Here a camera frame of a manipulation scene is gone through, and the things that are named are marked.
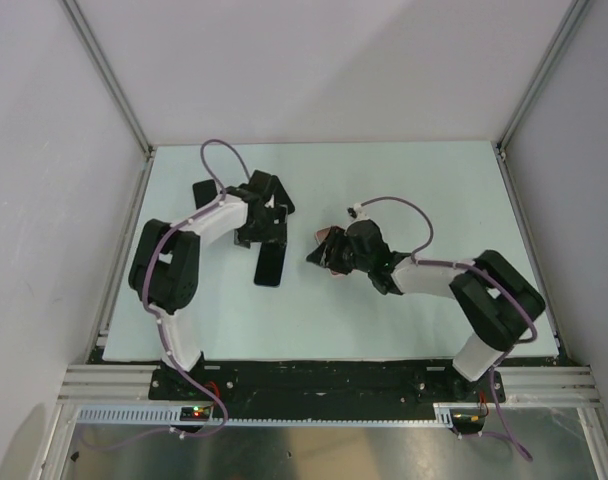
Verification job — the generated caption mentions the grey slotted cable duct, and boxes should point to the grey slotted cable duct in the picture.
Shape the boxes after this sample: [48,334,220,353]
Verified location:
[76,402,455,429]

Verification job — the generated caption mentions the black phone case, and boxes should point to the black phone case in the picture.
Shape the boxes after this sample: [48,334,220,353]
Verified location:
[271,175,295,215]

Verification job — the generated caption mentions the right aluminium corner post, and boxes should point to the right aluminium corner post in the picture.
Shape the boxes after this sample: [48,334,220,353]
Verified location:
[496,0,593,154]

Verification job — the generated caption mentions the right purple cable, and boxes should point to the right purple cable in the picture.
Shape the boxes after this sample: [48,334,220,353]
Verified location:
[348,196,535,461]

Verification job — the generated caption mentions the pink phone case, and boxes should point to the pink phone case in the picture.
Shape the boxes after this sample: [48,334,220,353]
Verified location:
[307,226,352,275]

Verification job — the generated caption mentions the right controller board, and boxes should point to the right controller board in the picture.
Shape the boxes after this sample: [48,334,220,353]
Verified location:
[451,410,488,436]

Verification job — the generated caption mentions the left controller board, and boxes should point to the left controller board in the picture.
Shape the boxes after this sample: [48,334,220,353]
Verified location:
[180,406,212,422]

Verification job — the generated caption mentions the black smartphone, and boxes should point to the black smartphone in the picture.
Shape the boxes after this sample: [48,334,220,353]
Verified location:
[253,243,286,288]

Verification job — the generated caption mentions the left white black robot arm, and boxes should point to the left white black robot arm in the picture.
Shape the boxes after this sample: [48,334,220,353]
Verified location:
[128,170,295,399]

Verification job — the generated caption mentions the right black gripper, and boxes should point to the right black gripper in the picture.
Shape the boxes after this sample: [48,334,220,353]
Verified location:
[306,226,372,275]

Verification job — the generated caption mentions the aluminium corner post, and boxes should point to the aluminium corner post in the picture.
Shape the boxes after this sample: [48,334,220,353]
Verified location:
[58,0,155,156]
[496,0,593,154]

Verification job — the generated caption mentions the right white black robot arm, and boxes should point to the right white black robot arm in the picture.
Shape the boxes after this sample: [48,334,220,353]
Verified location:
[306,219,545,401]

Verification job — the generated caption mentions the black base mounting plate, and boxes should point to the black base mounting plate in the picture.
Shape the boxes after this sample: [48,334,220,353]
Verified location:
[148,360,506,422]

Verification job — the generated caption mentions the small black phone left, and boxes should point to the small black phone left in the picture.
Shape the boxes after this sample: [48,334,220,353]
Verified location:
[192,179,219,209]

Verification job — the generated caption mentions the controller board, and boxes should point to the controller board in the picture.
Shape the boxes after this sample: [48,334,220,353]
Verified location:
[451,410,488,436]
[180,406,212,422]

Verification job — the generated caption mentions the aluminium front frame rail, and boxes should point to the aluminium front frame rail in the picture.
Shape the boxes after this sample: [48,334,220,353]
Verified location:
[57,365,602,407]

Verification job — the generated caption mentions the left aluminium corner post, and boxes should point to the left aluminium corner post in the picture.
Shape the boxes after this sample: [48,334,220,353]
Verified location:
[58,0,155,156]

